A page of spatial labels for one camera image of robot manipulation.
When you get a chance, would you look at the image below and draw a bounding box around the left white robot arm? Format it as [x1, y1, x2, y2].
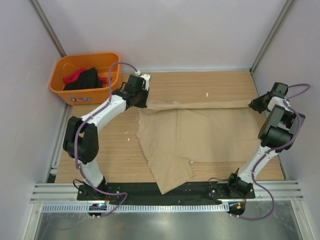
[62, 74, 151, 200]

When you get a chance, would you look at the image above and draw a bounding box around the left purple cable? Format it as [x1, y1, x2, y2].
[73, 62, 140, 218]

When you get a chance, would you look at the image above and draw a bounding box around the black t shirt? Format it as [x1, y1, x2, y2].
[63, 67, 103, 91]

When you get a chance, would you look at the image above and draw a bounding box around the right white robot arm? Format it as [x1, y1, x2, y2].
[225, 82, 306, 199]

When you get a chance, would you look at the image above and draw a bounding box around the orange plastic basket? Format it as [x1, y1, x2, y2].
[49, 52, 123, 106]

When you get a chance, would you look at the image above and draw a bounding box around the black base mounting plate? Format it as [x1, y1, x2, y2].
[76, 181, 256, 206]

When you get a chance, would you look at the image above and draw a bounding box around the white slotted cable duct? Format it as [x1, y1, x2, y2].
[41, 202, 229, 214]

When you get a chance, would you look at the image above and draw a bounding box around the red t shirt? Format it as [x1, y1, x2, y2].
[63, 68, 108, 85]

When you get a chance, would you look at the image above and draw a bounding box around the aluminium frame rail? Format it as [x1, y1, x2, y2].
[30, 180, 304, 203]

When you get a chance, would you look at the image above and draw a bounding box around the beige t shirt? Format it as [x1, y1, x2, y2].
[136, 100, 260, 194]

